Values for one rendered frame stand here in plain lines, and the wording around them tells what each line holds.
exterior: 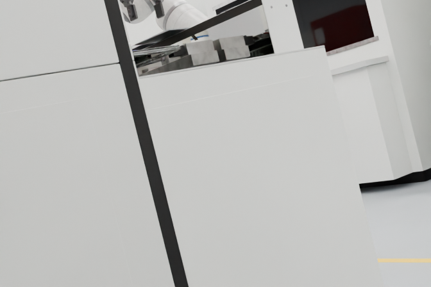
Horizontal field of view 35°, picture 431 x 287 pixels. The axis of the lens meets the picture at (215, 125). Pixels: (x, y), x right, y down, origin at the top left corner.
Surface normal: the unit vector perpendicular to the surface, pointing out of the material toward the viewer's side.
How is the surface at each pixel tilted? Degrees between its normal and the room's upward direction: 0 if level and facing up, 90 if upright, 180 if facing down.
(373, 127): 90
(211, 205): 90
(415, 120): 90
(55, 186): 90
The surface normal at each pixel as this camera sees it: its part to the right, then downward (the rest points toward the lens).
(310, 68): 0.61, -0.15
